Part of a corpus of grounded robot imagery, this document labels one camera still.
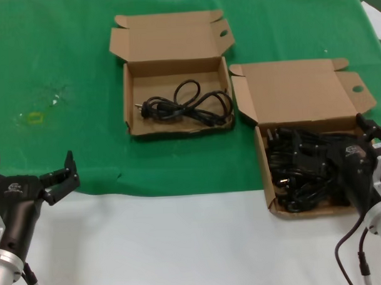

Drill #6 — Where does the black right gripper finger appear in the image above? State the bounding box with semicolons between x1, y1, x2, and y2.
355;111;381;146
283;128;332;178

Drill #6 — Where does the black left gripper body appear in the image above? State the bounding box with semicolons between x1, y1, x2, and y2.
0;174;49;261

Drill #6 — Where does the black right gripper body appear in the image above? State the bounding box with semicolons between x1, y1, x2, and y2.
327;141;380;218

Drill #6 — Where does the black power cord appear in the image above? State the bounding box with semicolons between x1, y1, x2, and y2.
133;79;235;131

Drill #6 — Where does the cardboard box with torn rim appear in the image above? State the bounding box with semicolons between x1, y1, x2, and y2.
107;8;240;140

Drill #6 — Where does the white paper sheet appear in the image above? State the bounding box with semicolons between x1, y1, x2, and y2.
360;0;381;41

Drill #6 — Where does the green table cloth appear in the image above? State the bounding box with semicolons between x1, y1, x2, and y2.
0;0;381;203

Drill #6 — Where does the tangled black power cords pile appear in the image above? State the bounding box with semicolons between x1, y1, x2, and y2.
264;123;365;214

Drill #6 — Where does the cardboard box holding cords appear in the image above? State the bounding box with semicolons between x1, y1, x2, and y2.
228;57;381;223

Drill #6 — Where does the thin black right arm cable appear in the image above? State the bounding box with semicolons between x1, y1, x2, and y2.
333;212;370;285

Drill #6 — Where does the black cable with connector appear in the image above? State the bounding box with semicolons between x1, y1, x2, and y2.
356;228;372;285

